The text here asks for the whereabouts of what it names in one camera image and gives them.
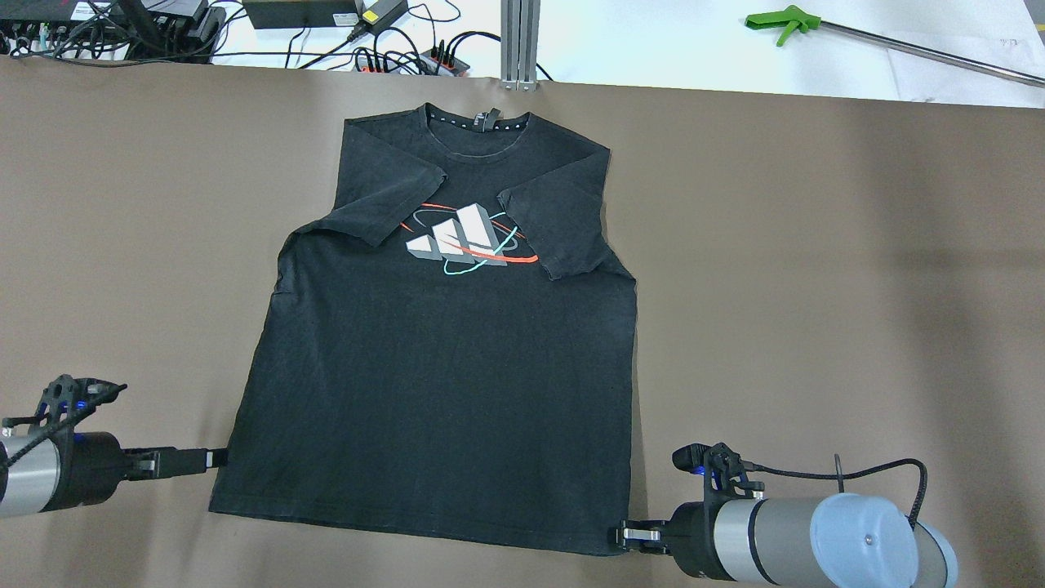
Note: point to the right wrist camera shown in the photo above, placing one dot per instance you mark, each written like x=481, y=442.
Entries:
x=725, y=473

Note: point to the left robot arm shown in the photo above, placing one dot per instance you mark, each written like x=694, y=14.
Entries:
x=31, y=485

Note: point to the black power adapter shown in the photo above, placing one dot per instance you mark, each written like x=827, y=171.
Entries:
x=303, y=14

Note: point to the aluminium frame post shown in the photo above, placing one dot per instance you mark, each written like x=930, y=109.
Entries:
x=519, y=28

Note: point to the red black usb hub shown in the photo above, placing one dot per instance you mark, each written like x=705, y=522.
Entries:
x=430, y=63

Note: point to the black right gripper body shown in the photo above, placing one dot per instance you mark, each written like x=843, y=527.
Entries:
x=692, y=535

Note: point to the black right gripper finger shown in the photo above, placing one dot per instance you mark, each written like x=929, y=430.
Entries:
x=643, y=536

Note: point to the green handled grabber tool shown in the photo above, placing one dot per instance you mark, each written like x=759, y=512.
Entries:
x=794, y=18

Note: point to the black t-shirt with logo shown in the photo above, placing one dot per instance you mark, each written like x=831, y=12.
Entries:
x=447, y=352

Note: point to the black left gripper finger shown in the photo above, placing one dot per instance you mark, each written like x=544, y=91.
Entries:
x=168, y=462

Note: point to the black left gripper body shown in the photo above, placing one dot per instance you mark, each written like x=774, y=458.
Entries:
x=94, y=469

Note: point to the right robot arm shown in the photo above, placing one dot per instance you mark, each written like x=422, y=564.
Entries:
x=844, y=540

